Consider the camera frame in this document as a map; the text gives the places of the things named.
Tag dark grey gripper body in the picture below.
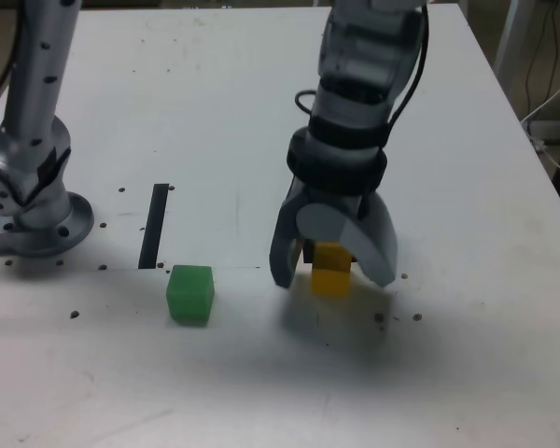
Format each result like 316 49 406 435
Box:
290 178 375 218

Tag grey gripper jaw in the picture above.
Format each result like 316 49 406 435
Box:
294 192 399 287
267 179 312 288

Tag yellow cube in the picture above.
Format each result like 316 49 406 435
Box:
311 241 354 298

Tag green cube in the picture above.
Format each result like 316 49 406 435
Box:
165 264 215 324

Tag black tape square outline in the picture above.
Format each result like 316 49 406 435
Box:
301 238 361 265

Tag black tape strip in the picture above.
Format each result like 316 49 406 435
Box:
138 183 170 271

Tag white background cable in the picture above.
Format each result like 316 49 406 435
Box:
520 68 560 175

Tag black background cable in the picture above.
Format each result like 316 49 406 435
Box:
524 0 560 120

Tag white metal post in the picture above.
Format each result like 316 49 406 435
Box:
493 0 526 80

